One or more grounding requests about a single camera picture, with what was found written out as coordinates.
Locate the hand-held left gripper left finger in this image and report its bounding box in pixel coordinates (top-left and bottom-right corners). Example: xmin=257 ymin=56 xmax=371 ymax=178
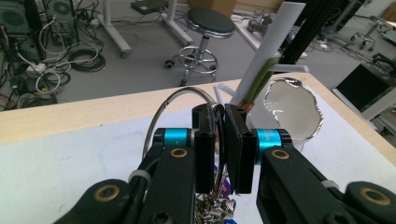
xmin=191 ymin=104 xmax=217 ymax=194

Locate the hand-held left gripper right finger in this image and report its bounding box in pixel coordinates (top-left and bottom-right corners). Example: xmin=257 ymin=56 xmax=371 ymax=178
xmin=224 ymin=104 xmax=258 ymax=195

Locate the metal key ring with keys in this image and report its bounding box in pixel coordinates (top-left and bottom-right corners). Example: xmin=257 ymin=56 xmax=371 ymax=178
xmin=141 ymin=86 xmax=237 ymax=224

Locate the white egg-shaped mirror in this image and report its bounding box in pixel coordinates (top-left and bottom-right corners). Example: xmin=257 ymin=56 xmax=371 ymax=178
xmin=263 ymin=77 xmax=324 ymax=141

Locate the white desk leg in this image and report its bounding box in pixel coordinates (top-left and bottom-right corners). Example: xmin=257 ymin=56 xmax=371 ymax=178
xmin=97 ymin=0 xmax=132 ymax=59
xmin=162 ymin=0 xmax=194 ymax=47

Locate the black round stool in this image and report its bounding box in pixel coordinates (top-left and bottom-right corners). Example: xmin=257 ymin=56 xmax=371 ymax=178
xmin=164 ymin=7 xmax=236 ymax=88

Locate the white foam mat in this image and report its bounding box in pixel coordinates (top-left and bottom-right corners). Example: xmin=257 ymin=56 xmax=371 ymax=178
xmin=0 ymin=90 xmax=379 ymax=224

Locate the large cardboard box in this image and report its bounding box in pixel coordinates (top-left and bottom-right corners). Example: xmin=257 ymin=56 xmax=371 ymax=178
xmin=188 ymin=0 xmax=237 ymax=18

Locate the flat black box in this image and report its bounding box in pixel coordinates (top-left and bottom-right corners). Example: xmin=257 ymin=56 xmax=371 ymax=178
xmin=130 ymin=0 xmax=169 ymax=15

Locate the metal chair base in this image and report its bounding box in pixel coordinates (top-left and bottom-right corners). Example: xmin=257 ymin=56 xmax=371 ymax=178
xmin=350 ymin=15 xmax=390 ymax=52

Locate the black computer tower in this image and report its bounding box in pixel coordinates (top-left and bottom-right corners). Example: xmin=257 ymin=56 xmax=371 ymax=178
xmin=43 ymin=0 xmax=78 ymax=46
xmin=0 ymin=0 xmax=40 ymax=62

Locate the green cord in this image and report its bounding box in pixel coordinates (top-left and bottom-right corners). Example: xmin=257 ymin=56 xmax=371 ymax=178
xmin=242 ymin=57 xmax=279 ymax=113

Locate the coiled black cable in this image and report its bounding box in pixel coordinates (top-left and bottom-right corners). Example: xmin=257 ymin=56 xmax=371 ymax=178
xmin=68 ymin=48 xmax=106 ymax=73

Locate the black metal frame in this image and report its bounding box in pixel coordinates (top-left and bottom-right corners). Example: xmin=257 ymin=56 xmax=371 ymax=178
xmin=279 ymin=0 xmax=344 ymax=65

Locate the white cable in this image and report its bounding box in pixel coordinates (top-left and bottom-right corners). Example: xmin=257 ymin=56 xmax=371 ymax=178
xmin=17 ymin=15 xmax=104 ymax=94

